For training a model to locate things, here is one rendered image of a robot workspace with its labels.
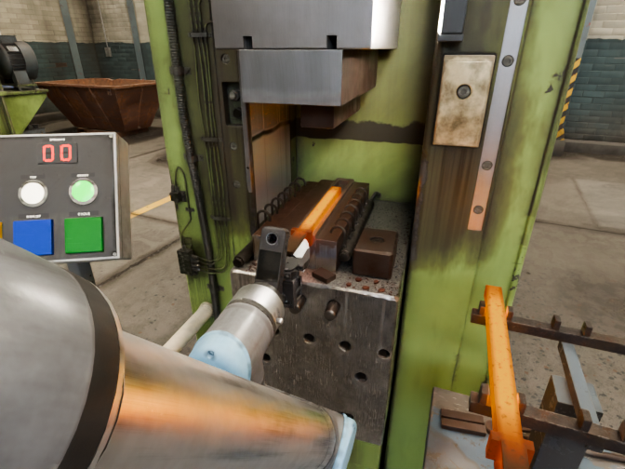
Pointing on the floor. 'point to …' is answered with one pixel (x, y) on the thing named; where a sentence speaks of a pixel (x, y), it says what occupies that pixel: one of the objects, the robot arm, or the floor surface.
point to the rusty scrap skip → (105, 103)
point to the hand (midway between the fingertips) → (299, 239)
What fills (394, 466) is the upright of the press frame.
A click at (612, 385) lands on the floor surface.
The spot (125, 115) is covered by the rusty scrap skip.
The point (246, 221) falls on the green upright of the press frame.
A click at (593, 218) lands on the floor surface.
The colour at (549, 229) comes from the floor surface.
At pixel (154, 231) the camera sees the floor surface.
